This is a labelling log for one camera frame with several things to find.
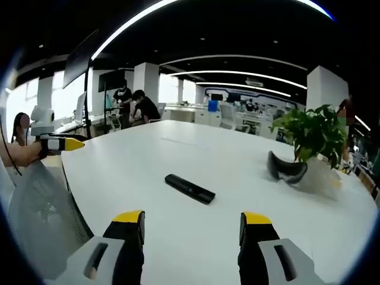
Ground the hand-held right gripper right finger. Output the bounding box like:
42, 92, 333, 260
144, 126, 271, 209
237, 211, 338, 285

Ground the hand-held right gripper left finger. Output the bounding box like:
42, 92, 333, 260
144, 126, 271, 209
44, 210, 146, 285

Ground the black remote control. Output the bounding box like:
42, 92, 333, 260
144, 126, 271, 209
164, 174, 216, 205

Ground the computer monitor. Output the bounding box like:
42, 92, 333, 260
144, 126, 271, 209
74, 91, 87, 125

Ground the black monitor on stand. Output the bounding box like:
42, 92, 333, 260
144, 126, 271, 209
61, 28, 100, 140

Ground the black headset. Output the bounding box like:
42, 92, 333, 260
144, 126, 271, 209
267, 150, 309, 185

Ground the grey mesh office chair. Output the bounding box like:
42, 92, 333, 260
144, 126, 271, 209
7, 157, 94, 281

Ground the green potted plant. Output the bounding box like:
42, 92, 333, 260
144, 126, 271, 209
270, 103, 350, 197

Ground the black cable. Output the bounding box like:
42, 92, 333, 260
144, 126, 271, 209
0, 118, 23, 176

